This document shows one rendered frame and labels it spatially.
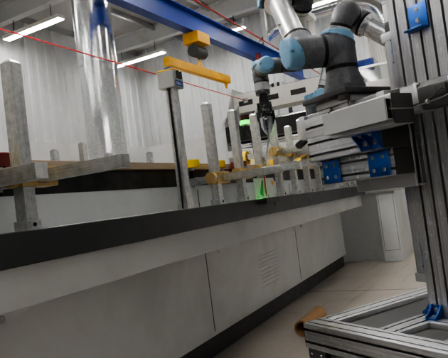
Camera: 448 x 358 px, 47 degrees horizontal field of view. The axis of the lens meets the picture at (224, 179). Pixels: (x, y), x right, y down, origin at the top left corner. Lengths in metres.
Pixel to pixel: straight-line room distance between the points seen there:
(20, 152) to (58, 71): 10.69
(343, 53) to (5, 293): 1.32
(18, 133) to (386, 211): 3.84
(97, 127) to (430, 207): 5.04
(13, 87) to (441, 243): 1.39
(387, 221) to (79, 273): 3.65
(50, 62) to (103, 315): 10.31
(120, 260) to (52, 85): 10.28
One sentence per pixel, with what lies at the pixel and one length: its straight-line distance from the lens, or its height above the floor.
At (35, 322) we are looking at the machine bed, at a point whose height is 0.44.
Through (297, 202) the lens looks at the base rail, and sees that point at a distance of 2.93.
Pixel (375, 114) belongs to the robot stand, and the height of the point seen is 0.91.
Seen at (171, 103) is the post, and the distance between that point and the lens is 1.93.
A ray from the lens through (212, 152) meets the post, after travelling 2.12.
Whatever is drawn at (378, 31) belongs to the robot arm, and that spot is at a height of 1.38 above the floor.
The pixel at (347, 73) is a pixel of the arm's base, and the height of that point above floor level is 1.10.
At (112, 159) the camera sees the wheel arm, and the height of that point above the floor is 0.83.
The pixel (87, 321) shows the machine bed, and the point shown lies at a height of 0.38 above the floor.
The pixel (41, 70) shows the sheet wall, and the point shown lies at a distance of 11.66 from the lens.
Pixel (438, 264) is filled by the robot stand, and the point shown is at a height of 0.41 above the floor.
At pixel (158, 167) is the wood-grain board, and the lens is 2.10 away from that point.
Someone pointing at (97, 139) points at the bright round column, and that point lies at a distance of 6.39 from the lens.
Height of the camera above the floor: 0.71
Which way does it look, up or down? 3 degrees up
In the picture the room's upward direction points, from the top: 7 degrees counter-clockwise
